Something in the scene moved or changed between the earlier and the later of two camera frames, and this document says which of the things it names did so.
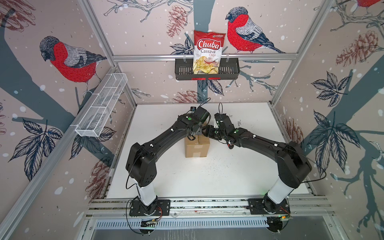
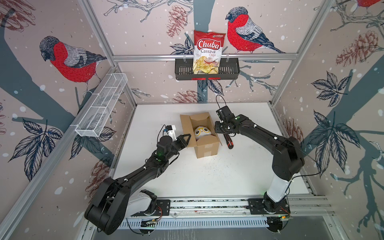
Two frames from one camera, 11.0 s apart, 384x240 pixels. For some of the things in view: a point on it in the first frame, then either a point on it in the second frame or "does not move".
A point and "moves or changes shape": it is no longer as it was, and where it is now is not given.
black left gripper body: x=199 y=131 to x=175 y=146
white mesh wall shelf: x=92 y=121 does not move
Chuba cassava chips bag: x=207 y=51 does not move
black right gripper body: x=222 y=135 to x=219 y=128
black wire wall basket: x=229 y=69 does not move
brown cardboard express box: x=198 y=148 moves or changes shape
